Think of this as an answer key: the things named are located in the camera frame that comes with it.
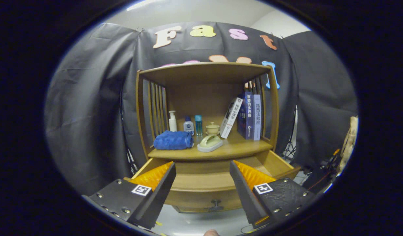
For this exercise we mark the teal glass bottle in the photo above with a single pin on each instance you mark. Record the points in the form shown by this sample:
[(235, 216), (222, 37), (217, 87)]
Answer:
[(198, 126)]

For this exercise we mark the cream lidded teacup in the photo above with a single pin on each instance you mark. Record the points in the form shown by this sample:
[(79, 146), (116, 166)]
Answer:
[(212, 128)]

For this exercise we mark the wooden countertop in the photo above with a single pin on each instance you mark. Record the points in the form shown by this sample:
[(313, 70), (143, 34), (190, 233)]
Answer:
[(240, 147)]

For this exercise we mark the black backdrop cloth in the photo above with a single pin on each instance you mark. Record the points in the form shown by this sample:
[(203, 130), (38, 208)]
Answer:
[(90, 114)]

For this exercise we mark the white lotion bottle blue cap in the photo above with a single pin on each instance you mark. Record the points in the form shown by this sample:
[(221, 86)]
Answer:
[(188, 126)]

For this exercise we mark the light blue book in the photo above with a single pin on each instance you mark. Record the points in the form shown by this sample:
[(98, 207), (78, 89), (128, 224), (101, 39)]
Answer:
[(257, 121)]

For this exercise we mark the white book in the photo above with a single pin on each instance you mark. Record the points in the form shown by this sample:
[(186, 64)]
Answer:
[(231, 118)]

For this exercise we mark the wooden drawer with black knob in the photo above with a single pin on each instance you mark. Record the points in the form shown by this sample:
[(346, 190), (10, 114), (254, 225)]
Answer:
[(195, 198)]

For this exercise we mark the beige cloth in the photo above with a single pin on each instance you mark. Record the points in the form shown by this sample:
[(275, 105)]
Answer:
[(350, 137)]

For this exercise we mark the black tripod stand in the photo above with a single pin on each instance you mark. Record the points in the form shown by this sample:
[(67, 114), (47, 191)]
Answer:
[(290, 149)]

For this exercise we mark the black equipment with orange parts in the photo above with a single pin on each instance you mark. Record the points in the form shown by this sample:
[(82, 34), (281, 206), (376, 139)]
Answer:
[(319, 178)]

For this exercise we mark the blue folded towel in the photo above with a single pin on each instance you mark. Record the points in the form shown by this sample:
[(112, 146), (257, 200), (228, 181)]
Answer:
[(172, 141)]

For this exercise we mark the wooden cabinet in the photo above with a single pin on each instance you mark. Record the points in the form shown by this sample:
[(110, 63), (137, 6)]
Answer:
[(201, 98)]

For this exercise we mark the dark blue book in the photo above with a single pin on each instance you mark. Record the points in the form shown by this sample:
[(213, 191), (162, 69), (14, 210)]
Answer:
[(247, 121)]

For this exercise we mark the white pump bottle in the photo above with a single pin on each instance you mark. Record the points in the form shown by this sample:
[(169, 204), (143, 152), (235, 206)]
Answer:
[(172, 124)]

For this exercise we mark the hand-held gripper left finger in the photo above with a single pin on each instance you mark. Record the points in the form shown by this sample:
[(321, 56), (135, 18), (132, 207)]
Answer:
[(162, 193)]

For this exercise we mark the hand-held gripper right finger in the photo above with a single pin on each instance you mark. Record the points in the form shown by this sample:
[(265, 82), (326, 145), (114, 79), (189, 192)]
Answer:
[(244, 193)]

